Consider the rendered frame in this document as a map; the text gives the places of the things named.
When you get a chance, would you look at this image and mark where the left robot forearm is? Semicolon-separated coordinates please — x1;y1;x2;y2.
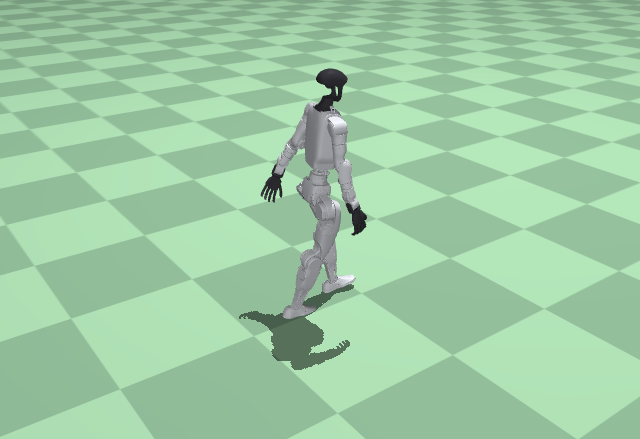
274;137;298;175

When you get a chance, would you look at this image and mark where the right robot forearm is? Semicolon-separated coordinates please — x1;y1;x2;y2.
338;162;359;210

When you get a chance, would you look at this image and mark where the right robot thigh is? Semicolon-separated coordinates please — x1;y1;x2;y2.
300;194;341;269

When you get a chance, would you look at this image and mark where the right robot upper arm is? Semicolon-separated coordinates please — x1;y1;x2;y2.
328;116;352;172

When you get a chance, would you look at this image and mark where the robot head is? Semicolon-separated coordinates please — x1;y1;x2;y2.
313;68;347;112

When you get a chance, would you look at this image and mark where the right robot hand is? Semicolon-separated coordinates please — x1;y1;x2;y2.
346;203;367;236

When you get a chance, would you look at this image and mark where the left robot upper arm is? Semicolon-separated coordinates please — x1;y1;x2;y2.
291;102;315;149

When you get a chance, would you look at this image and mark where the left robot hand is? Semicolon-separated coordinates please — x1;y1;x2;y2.
261;164;285;202

